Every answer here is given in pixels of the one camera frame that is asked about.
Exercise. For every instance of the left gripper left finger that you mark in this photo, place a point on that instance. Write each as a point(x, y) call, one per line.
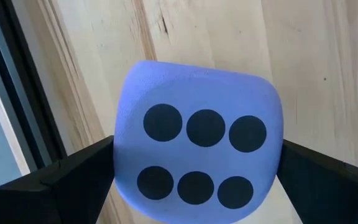
point(48, 193)

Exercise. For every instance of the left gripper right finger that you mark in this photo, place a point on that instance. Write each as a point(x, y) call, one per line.
point(331, 189)

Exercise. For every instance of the large purple foam die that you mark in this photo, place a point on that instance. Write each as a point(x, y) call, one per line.
point(197, 90)

